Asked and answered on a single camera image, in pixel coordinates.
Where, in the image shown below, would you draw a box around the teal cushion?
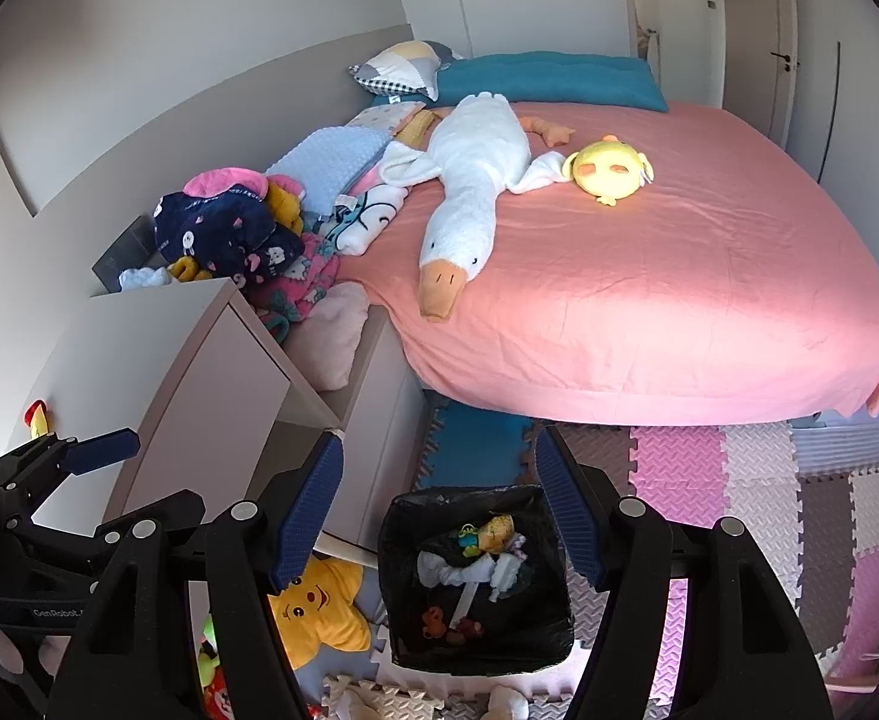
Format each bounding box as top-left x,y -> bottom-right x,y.
371,51 -> 669,113

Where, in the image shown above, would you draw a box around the small light blue cloth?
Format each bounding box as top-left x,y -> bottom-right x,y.
119,266 -> 174,293

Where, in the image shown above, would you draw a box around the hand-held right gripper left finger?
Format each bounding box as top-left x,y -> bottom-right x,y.
45,431 -> 346,720

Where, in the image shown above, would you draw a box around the person's left hand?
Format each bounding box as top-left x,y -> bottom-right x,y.
0,611 -> 73,691

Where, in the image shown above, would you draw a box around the white dotted pillow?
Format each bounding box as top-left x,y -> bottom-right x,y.
345,101 -> 429,143

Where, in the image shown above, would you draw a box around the yellow chick plush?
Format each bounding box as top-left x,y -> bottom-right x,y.
563,135 -> 656,207

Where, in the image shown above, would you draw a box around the white door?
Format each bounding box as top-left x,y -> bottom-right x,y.
709,0 -> 800,158

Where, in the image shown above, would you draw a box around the bed with pink sheet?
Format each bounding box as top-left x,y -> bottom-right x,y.
281,97 -> 879,428

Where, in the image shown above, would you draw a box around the white plush toy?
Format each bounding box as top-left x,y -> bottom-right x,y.
484,685 -> 532,720

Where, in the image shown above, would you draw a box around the pale pink cushion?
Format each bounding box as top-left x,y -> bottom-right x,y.
281,281 -> 371,391

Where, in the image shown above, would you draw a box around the loose beige foam tile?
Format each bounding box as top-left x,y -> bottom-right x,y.
321,673 -> 410,720

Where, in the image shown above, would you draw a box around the foam floor mat tiles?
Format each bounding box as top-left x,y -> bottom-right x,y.
296,397 -> 879,720

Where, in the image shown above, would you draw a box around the yellow plush toy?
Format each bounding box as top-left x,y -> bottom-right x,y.
266,176 -> 307,237

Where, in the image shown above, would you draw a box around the patchwork pillow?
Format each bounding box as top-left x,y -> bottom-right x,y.
347,41 -> 466,102

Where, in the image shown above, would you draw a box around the black box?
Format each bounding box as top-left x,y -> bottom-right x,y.
92,215 -> 166,293

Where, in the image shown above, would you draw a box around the light blue blanket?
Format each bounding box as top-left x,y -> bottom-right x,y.
265,124 -> 394,218

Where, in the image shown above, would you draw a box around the small white cloth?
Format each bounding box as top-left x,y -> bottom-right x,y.
488,555 -> 530,602

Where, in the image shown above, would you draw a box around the yellow star plush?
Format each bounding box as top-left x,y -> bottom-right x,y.
266,551 -> 373,672

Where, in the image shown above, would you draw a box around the white goose plush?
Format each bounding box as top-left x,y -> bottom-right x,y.
377,92 -> 577,325

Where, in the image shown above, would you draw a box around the pink floral fleece blanket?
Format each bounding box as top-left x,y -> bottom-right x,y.
248,236 -> 343,323

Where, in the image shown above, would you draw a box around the colourful plush toy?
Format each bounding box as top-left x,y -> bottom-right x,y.
195,611 -> 238,720

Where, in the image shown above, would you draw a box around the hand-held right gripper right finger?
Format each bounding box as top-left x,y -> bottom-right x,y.
535,424 -> 838,720

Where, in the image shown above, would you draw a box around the beige desk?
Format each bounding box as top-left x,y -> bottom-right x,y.
4,277 -> 429,567

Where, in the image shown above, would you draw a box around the white printed blanket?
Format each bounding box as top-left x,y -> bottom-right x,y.
319,180 -> 410,256

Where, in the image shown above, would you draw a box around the navy printed blanket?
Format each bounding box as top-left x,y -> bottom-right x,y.
152,184 -> 307,290

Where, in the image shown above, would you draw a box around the mustard yellow cloth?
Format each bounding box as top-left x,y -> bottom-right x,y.
394,109 -> 451,151

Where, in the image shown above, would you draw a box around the black waste bin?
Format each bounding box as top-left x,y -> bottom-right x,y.
377,484 -> 577,677

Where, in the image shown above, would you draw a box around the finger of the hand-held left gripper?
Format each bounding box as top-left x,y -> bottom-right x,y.
0,427 -> 142,511
4,490 -> 208,563

